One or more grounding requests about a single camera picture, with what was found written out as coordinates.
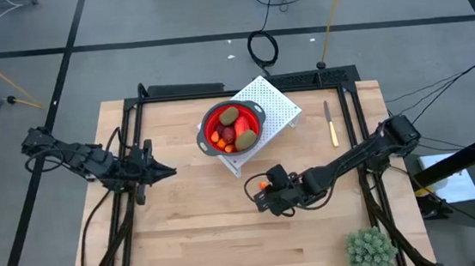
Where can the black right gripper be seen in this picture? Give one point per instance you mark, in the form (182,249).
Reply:
(277,174)

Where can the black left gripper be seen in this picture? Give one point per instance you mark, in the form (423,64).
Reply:
(147,148)

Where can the small orange toy fruit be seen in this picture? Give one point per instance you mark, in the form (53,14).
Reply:
(263,185)

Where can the brown-green toy kiwi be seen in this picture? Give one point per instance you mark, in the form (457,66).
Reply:
(246,140)
(228,115)

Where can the dark red toy pomegranate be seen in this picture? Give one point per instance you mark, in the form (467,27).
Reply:
(229,134)

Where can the red-yellow toy mango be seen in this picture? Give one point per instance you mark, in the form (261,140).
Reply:
(242,125)

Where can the red collapsible colander bowl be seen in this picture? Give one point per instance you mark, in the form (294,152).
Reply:
(208,124)

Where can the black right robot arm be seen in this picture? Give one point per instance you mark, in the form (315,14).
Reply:
(352,157)

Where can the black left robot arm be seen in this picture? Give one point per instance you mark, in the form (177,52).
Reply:
(84,159)

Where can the white perforated riser shelf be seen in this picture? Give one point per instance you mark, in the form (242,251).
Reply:
(274,104)

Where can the black perforated panel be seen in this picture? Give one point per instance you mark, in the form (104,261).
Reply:
(314,77)

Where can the green artificial plant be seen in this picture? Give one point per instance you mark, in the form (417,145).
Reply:
(371,252)

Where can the yellow item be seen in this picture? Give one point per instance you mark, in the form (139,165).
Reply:
(423,191)

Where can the black floor stand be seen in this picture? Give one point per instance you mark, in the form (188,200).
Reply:
(434,208)

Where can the white screen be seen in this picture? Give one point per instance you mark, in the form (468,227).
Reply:
(458,191)

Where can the black diagonal bar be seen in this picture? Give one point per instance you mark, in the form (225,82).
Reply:
(459,157)

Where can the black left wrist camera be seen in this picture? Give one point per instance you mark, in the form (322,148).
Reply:
(136,172)

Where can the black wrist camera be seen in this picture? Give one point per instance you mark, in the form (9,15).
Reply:
(292,188)
(136,172)

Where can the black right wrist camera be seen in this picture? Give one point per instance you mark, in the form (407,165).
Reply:
(292,188)

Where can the black aluminium table frame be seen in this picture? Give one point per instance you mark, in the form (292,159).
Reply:
(157,100)

